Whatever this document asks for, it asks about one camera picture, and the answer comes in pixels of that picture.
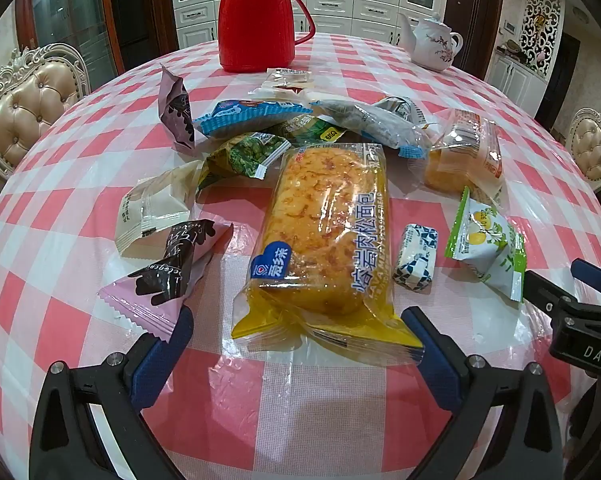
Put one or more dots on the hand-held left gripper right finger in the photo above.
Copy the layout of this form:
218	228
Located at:
433	355

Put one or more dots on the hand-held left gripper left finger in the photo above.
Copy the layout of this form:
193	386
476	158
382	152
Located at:
173	340

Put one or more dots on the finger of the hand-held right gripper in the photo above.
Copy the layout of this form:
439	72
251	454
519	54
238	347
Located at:
550	292
592	275

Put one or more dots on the purple snack packet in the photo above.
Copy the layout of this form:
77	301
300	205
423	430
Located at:
165	280
176	110

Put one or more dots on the white green lemon packet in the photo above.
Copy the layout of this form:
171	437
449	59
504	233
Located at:
480	240

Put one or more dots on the blue white patterned candy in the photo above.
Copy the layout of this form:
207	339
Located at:
418	257

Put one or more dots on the beige snack packet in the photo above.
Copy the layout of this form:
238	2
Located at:
150	210

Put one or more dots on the large yellow bread packet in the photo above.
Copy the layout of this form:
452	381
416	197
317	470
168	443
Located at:
325	240

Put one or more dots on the orange bread packet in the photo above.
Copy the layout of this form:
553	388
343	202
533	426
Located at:
460	155

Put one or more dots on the green pea snack packet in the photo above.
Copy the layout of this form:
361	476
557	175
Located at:
245	157

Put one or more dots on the blue clear snack packet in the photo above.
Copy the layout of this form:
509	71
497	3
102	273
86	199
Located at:
375	125
240	119

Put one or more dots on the cream carved leather chair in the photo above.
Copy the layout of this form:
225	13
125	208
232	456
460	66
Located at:
597	150
25	110

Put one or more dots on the white low cabinet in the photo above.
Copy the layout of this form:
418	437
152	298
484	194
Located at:
512	82

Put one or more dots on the green yellow candy packet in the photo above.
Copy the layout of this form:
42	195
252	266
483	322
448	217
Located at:
320	132

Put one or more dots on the white carved lattice screen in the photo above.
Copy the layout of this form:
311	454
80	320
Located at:
542	25

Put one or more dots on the white floral teapot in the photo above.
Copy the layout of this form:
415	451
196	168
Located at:
433	45

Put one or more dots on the dark wooden door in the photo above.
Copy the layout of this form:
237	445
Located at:
473	25

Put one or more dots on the white red snack packet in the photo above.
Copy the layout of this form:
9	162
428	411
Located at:
310	96

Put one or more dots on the small white snack packet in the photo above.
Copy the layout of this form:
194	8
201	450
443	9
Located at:
290	79

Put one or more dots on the red thermos jug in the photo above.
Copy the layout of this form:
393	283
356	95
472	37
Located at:
255	20

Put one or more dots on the wooden framed glass door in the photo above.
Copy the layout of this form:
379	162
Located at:
65	15

